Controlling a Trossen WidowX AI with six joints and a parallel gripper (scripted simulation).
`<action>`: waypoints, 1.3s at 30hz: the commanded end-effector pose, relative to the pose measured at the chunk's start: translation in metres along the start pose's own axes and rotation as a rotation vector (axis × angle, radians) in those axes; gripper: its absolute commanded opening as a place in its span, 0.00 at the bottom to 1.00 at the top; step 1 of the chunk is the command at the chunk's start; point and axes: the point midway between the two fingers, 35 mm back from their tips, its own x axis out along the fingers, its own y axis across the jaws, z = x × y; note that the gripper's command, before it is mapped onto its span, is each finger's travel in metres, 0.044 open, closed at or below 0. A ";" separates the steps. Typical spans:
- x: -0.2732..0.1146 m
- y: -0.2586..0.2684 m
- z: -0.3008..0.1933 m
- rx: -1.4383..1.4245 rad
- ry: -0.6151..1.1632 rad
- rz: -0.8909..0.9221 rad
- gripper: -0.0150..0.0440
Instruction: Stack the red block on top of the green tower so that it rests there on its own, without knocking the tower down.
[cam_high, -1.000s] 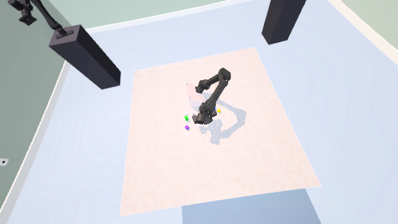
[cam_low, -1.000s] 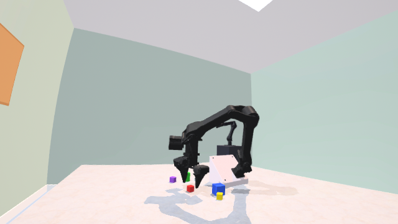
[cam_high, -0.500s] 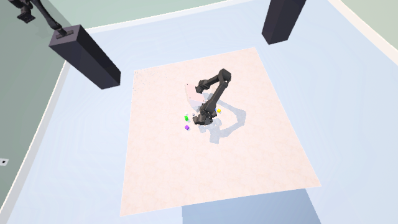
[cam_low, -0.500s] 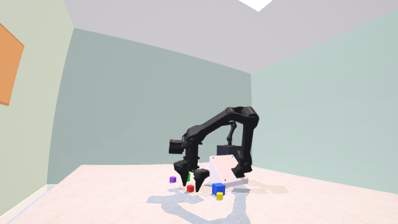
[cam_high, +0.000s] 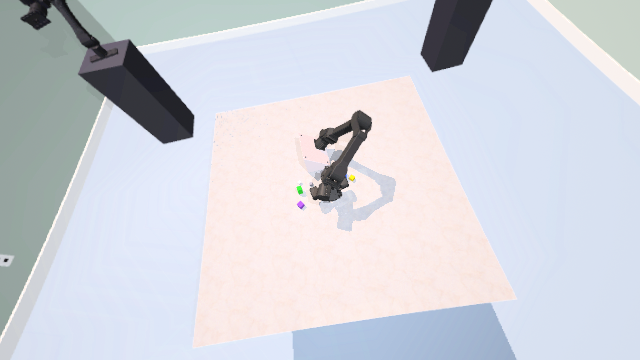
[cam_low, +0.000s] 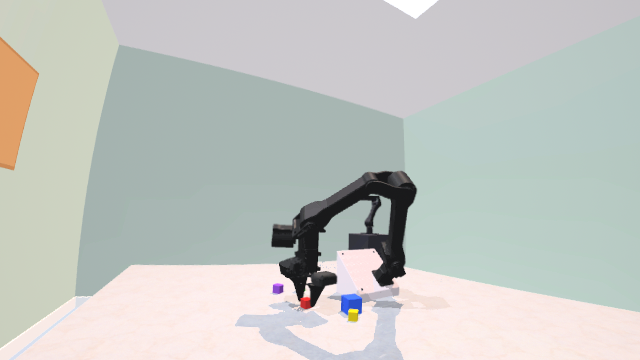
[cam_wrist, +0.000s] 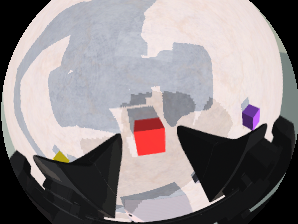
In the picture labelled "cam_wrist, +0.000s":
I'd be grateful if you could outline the red block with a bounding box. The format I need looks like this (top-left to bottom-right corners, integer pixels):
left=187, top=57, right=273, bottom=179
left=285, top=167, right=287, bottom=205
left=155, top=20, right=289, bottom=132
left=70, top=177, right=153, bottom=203
left=133, top=117, right=165, bottom=156

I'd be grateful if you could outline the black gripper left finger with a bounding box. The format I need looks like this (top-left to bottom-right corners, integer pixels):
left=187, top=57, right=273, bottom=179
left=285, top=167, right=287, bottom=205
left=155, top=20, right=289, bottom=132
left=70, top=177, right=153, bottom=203
left=32, top=133, right=122, bottom=218

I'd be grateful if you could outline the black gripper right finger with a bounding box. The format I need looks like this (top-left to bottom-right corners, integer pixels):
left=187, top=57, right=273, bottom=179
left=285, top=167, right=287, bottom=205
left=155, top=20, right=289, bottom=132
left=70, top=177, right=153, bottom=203
left=177, top=123, right=267, bottom=202

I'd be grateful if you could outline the purple block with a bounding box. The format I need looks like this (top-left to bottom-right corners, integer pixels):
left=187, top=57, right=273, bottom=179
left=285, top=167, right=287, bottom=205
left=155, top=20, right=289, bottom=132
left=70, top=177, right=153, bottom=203
left=242, top=104, right=261, bottom=131

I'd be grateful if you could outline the small yellow block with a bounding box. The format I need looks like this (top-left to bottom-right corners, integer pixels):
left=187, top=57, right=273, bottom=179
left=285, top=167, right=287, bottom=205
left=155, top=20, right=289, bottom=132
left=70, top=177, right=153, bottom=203
left=53, top=151, right=69, bottom=163

